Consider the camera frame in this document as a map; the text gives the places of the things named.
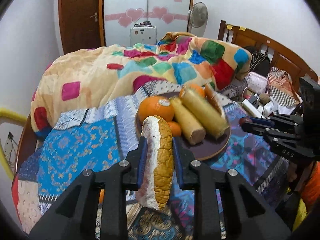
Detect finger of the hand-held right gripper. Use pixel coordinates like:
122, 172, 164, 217
241, 124, 283, 144
244, 114, 304, 130

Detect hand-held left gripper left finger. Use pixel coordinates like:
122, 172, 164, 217
29, 136, 148, 240

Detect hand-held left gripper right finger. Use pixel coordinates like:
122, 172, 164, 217
172, 137, 292, 240

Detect peeled pomelo segment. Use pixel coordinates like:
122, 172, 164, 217
135, 116, 174, 210
204, 83, 224, 120

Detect small dark red date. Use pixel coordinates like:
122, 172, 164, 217
239, 117, 253, 128

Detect purple round plate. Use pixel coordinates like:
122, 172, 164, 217
135, 92, 232, 161

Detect yellow sugarcane piece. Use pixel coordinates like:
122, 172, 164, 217
170, 97, 206, 145
179, 88, 229, 139

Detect large orange with sticker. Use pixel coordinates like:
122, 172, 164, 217
138, 96, 175, 125

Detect large plain orange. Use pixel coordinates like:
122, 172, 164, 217
184, 84, 206, 99

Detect white charger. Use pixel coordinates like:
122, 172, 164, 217
262, 102, 275, 117

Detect white power strip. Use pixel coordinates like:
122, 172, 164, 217
242, 100, 263, 117

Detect striped cloth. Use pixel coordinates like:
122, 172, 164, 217
269, 67, 300, 105

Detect pink quilted cloth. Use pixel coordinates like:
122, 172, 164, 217
246, 72, 268, 94

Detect black backpack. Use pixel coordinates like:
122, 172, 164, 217
244, 46, 272, 72

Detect wooden headboard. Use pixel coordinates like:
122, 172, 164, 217
217, 20, 319, 85

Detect colourful patchwork blanket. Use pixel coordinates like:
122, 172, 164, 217
30, 32, 253, 140

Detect standing electric fan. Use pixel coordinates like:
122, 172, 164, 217
188, 2, 209, 34

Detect white box appliance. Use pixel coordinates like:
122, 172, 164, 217
130, 20, 158, 47

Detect yellow foam tube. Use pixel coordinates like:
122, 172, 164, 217
0, 107, 28, 180

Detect wooden wardrobe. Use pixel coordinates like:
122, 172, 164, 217
100, 0, 195, 48

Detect brown wooden door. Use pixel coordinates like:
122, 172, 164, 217
58, 0, 105, 55

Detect white charging cable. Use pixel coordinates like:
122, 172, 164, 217
240, 86, 252, 103

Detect wooden bed frame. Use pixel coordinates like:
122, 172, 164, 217
15, 115, 35, 175

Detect white wall socket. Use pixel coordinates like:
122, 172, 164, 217
2, 131, 14, 153

